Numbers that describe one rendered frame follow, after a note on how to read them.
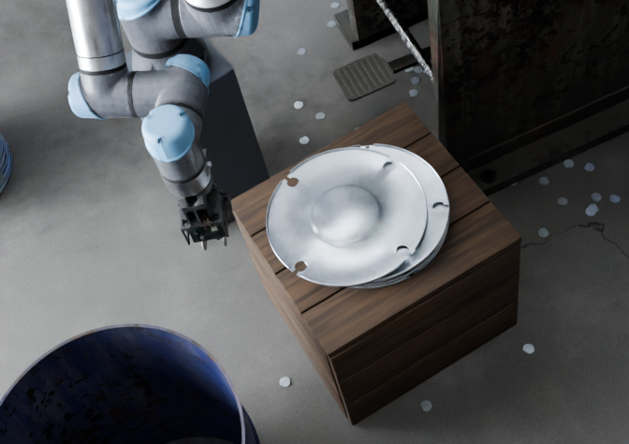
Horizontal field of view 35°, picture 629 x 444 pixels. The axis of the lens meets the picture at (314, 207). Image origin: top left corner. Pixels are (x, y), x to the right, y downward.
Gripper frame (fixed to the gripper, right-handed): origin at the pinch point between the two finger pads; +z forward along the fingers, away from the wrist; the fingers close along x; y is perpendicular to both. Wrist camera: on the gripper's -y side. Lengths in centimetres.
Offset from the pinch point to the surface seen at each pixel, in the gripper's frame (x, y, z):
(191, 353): -5.9, 24.1, -2.4
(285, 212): 12.6, -2.0, 1.3
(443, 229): 39.7, 7.6, 2.1
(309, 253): 15.8, 7.5, 1.3
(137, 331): -13.7, 20.1, -6.4
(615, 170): 83, -21, 40
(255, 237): 6.1, -0.3, 4.9
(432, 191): 39.6, -0.5, 2.1
